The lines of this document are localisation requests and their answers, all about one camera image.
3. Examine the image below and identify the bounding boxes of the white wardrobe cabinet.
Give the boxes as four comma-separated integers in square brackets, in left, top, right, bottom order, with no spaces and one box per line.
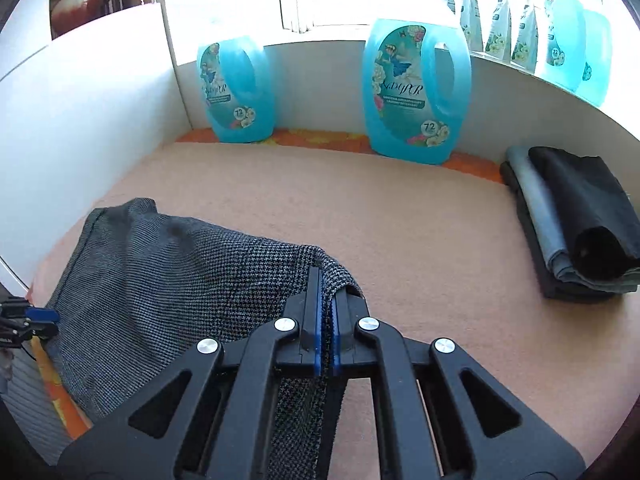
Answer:
[1,0,190,295]

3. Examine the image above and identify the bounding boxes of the dark bottle on shelf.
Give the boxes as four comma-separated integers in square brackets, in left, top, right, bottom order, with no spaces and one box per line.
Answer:
[101,0,130,16]

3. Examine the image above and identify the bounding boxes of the refill pouches on sill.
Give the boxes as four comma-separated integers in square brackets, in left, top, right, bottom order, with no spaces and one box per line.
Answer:
[445,0,539,74]

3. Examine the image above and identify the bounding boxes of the far blue bottle on sill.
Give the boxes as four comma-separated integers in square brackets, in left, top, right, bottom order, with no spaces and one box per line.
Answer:
[576,10,612,107]

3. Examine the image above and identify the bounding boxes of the dark grey tweed pants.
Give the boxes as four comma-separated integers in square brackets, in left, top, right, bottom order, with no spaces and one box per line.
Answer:
[44,197,366,480]

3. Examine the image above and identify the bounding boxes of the blue detergent bottle right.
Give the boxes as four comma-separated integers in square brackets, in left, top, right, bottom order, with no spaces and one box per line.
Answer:
[361,0,472,165]

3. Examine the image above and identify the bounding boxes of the stack of folded dark clothes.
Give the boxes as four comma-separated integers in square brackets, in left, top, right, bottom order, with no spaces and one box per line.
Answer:
[500,146,639,302]

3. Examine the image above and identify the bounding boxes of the beige blanket mat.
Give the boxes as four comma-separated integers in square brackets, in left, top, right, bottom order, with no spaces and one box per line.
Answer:
[34,143,639,479]

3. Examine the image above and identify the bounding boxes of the white radiator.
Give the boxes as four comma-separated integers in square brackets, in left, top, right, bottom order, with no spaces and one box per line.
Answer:
[2,350,70,466]

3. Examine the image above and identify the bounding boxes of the blue detergent bottle on sill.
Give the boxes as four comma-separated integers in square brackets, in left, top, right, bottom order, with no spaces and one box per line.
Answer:
[536,0,586,92]

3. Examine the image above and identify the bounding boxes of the blue detergent bottle left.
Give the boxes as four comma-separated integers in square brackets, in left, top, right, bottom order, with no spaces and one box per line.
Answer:
[196,36,276,143]

